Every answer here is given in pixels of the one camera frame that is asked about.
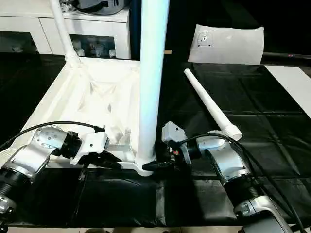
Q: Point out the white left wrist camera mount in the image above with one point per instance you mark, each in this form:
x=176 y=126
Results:
x=92 y=145

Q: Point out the white cushion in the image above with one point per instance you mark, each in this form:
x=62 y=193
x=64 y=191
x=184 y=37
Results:
x=226 y=44

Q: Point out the white cabinet with glass doors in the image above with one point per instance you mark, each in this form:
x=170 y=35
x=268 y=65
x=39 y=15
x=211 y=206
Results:
x=53 y=26

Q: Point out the white plastic table leg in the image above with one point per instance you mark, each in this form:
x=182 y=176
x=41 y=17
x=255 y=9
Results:
x=211 y=104
x=63 y=34
x=150 y=77

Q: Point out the white flat board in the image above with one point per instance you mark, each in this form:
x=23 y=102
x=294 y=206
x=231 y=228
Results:
x=294 y=87

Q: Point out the black work mat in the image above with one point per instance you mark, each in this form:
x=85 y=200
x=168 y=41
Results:
x=262 y=126

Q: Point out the small tan label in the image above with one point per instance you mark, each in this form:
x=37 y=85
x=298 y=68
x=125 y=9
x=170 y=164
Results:
x=168 y=52

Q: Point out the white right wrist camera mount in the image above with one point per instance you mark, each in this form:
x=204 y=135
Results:
x=172 y=132

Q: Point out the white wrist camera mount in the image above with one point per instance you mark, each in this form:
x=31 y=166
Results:
x=172 y=132
x=92 y=145

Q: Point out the white plastic table top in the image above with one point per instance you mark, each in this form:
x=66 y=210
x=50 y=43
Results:
x=92 y=102

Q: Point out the grey clutter on cabinet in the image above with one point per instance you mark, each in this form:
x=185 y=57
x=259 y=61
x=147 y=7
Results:
x=97 y=5

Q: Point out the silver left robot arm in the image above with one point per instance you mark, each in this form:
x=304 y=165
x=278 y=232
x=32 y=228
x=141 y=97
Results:
x=34 y=155

